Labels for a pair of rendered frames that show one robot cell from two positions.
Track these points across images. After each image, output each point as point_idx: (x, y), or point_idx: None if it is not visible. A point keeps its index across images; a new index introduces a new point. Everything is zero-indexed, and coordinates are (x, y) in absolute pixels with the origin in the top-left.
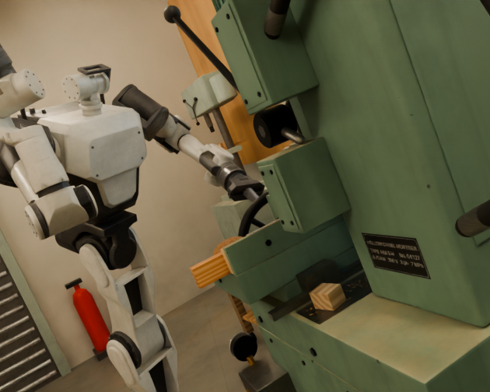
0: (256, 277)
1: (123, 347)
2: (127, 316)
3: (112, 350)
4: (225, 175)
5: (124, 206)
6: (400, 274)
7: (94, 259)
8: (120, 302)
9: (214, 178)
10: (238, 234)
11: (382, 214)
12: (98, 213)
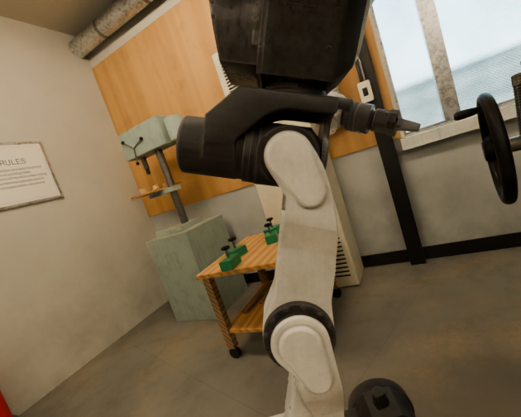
0: None
1: (319, 322)
2: (328, 265)
3: (298, 333)
4: (367, 107)
5: (340, 81)
6: None
7: (310, 151)
8: (337, 234)
9: (336, 120)
10: (495, 122)
11: None
12: (350, 58)
